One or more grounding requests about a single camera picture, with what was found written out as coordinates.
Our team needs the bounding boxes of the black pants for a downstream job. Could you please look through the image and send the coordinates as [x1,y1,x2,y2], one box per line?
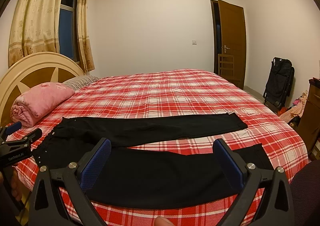
[32,111,274,210]

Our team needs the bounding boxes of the person left hand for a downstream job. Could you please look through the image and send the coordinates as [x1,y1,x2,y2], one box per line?
[9,163,22,202]

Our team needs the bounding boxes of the person right hand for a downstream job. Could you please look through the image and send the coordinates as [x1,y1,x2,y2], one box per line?
[154,216,174,226]

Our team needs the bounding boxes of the pink folded blanket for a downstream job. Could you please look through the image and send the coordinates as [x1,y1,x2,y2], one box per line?
[10,82,75,127]

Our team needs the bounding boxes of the dark round chair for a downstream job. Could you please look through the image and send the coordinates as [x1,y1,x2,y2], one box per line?
[290,160,320,226]

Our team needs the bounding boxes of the striped grey pillow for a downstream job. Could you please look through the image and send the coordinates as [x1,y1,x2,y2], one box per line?
[63,75,99,91]

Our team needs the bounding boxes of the cream wooden headboard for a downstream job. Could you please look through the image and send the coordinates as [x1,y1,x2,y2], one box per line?
[1,52,85,126]

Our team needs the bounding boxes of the brown wooden dresser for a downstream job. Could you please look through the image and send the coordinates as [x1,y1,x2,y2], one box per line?
[297,77,320,155]

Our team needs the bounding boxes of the right beige curtain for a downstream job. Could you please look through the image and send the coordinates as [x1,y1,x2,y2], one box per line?
[76,0,95,73]

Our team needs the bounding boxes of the beige curtain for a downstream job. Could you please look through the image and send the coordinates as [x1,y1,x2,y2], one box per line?
[8,0,61,67]
[76,0,95,73]

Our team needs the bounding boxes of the dark window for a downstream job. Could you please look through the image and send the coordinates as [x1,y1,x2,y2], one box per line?
[59,0,79,62]

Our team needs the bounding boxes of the pile of pink clothes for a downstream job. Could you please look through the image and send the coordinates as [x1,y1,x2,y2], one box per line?
[280,90,308,123]

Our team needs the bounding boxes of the left beige curtain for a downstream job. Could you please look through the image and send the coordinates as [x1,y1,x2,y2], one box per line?
[8,0,61,67]

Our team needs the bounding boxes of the red plaid bed sheet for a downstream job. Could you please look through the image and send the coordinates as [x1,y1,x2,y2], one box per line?
[8,69,309,225]

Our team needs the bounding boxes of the black folded stroller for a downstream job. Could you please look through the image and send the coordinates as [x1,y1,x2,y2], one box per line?
[263,57,295,109]

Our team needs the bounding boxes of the small wooden chair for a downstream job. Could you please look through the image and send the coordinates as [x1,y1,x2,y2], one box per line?
[218,54,234,80]

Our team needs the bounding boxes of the brown wooden door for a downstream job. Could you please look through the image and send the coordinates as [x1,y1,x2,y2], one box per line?
[210,0,247,89]

